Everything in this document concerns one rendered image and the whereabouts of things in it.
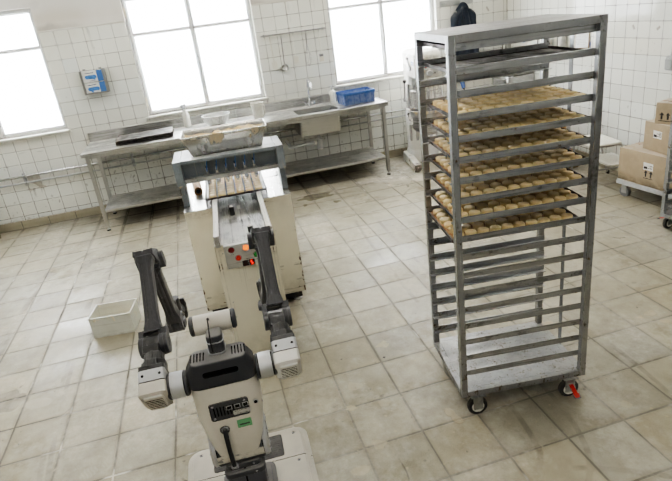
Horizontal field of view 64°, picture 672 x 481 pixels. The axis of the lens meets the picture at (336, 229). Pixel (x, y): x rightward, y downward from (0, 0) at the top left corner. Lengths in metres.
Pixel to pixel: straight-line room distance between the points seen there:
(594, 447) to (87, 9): 6.12
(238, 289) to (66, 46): 4.35
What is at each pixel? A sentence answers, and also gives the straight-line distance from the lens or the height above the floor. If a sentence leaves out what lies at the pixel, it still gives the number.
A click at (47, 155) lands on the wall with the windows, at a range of 7.09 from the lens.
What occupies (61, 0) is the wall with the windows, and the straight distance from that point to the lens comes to 6.87.
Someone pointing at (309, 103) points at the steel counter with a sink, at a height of 0.92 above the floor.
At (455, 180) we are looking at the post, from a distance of 2.31.
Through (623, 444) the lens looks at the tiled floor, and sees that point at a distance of 2.93.
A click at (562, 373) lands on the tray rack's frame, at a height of 0.15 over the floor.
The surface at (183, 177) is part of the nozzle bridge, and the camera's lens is 3.67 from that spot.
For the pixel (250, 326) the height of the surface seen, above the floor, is 0.30.
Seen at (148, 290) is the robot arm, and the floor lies 1.09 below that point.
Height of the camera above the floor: 1.97
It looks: 22 degrees down
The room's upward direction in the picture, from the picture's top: 8 degrees counter-clockwise
